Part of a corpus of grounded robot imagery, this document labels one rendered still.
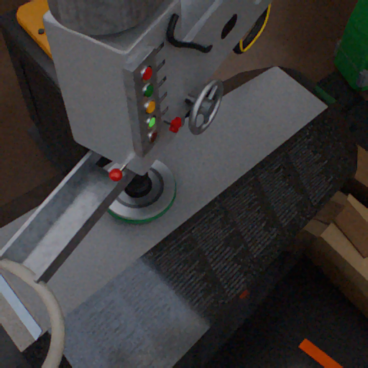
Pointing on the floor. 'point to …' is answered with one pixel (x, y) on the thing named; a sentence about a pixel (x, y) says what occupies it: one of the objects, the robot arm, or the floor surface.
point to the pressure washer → (354, 48)
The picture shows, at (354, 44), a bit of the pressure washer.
